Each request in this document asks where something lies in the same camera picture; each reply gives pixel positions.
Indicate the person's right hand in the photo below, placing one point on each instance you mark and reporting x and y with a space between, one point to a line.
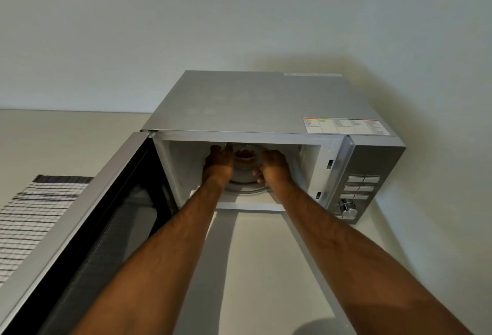
275 169

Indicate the person's left hand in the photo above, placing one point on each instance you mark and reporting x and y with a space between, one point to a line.
219 165

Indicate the clear glass bowl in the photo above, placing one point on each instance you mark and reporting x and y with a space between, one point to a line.
246 169

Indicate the silver microwave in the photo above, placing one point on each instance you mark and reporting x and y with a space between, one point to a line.
250 104

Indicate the person's right forearm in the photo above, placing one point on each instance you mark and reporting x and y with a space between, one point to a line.
353 265

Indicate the person's left forearm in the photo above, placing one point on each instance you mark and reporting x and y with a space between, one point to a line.
165 261

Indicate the glass microwave turntable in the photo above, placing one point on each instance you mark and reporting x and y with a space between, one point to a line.
246 189

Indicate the white table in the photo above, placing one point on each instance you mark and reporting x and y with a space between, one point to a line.
57 142

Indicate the black white striped placemat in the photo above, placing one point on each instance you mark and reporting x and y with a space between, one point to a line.
30 215

